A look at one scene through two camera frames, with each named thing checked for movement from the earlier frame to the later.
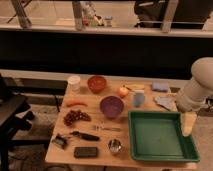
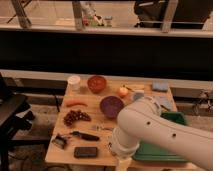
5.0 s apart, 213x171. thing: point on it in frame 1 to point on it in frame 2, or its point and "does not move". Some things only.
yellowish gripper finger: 188,119 to 123,164
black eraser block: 86,151 does not move
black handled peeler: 86,136 does not move
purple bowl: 111,107 does not move
